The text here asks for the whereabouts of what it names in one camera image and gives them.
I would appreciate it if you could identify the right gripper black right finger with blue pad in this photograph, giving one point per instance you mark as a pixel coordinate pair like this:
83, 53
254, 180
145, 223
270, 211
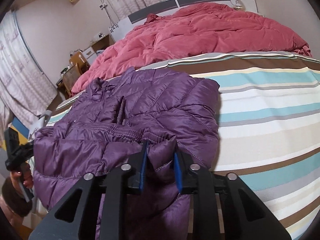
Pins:
224, 206

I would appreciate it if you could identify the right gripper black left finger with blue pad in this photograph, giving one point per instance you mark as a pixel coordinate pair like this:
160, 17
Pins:
95, 207

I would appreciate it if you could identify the purple quilted down jacket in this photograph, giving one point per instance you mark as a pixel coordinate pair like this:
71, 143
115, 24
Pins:
110, 120

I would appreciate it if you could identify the person's left hand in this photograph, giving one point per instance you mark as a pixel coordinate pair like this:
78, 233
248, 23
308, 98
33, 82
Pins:
25, 177

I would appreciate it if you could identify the white patterned side curtain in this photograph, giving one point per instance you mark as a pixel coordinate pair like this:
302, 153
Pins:
26, 92

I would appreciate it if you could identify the wooden wicker chair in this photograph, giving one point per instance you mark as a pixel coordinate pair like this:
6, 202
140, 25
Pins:
78, 65

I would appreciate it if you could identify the striped bed sheet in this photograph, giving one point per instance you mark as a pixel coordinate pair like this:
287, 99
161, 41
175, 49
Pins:
268, 126

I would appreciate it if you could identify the wooden bedside desk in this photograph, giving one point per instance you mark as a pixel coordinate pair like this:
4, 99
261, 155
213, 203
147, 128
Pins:
91, 53

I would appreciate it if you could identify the red quilted comforter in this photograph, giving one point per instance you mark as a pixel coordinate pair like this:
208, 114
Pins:
194, 30

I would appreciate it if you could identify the yellow blue wall panel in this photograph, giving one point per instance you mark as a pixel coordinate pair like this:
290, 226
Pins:
17, 126

